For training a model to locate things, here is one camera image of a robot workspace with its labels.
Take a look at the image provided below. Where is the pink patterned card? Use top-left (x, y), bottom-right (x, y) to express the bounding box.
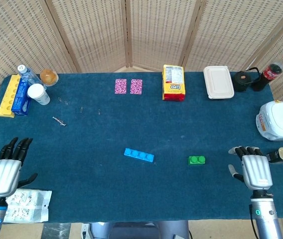
top-left (130, 79), bottom-right (142, 96)
top-left (115, 79), bottom-right (128, 95)

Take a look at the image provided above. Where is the green toy brick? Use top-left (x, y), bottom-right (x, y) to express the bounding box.
top-left (187, 155), bottom-right (206, 166)

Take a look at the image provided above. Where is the white printed plastic bag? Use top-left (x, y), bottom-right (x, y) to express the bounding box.
top-left (0, 188), bottom-right (53, 224)

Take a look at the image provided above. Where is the blue toothpaste box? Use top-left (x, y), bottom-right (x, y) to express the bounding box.
top-left (11, 79), bottom-right (32, 117)

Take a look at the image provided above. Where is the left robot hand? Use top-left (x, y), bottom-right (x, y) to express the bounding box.
top-left (0, 136), bottom-right (39, 198)

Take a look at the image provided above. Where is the yellow red snack bag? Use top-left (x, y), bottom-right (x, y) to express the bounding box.
top-left (162, 64), bottom-right (187, 101)

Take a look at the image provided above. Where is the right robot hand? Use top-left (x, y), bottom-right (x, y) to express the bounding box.
top-left (228, 146), bottom-right (274, 192)

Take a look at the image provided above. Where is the black cylinder with strap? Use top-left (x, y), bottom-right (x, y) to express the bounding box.
top-left (232, 67), bottom-right (261, 93)

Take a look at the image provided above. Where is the silver beaded chain piece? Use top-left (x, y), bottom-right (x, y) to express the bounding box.
top-left (52, 116), bottom-right (67, 127)

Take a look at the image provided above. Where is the clear water bottle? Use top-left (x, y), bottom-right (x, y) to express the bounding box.
top-left (16, 64), bottom-right (44, 88)

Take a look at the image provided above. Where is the cola bottle with red cap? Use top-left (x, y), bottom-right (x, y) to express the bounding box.
top-left (252, 52), bottom-right (283, 92)

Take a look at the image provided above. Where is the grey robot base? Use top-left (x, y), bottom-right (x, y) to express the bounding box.
top-left (81, 220), bottom-right (191, 239)

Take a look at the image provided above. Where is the white rice cooker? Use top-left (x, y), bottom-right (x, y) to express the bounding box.
top-left (255, 100), bottom-right (283, 142)

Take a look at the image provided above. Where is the beige lidded lunch box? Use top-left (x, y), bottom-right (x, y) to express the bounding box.
top-left (203, 65), bottom-right (235, 100)

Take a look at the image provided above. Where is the yellow plastic tray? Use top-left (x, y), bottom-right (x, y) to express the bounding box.
top-left (0, 74), bottom-right (21, 118)

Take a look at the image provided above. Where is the blue carpet table cover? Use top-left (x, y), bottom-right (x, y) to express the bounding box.
top-left (0, 72), bottom-right (283, 224)

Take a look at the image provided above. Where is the woven folding screen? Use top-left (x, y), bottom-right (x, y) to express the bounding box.
top-left (0, 0), bottom-right (283, 150)

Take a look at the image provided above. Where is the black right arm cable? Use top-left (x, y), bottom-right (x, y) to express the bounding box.
top-left (248, 204), bottom-right (260, 239)

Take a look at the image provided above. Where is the orange jelly cup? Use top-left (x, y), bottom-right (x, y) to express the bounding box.
top-left (39, 69), bottom-right (59, 87)

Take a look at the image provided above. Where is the white plastic cup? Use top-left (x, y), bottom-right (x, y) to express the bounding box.
top-left (27, 83), bottom-right (51, 106)

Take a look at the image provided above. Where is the blue toy brick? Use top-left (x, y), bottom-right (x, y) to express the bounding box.
top-left (124, 147), bottom-right (155, 164)

